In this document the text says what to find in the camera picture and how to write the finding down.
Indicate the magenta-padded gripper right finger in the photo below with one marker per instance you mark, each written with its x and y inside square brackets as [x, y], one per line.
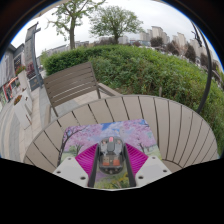
[152, 170]

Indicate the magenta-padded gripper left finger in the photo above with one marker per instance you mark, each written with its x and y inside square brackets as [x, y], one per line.
[70, 170]

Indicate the transparent grey computer mouse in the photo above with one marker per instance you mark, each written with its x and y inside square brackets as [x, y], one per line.
[111, 156]

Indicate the cherry blossom print mouse pad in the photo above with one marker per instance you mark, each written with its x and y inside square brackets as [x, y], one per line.
[86, 135]

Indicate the white flower planter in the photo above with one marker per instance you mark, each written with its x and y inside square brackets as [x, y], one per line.
[20, 113]
[22, 80]

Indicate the brown slatted chair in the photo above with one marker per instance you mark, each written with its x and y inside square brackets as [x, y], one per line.
[71, 85]

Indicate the green hedge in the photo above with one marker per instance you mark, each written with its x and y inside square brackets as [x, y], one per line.
[140, 70]

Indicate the dark curved parasol pole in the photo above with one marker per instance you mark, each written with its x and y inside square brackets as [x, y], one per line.
[208, 73]

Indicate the grey shopfront building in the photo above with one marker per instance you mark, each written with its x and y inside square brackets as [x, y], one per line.
[8, 70]

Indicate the grey sign pillar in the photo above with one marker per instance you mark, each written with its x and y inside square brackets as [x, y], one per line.
[30, 53]

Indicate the distant apartment buildings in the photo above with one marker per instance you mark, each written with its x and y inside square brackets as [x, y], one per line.
[181, 41]

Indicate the tall thin-crowned tree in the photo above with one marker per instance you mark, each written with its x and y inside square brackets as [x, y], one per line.
[72, 33]

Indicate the round bushy tree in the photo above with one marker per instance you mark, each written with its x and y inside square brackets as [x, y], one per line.
[115, 23]

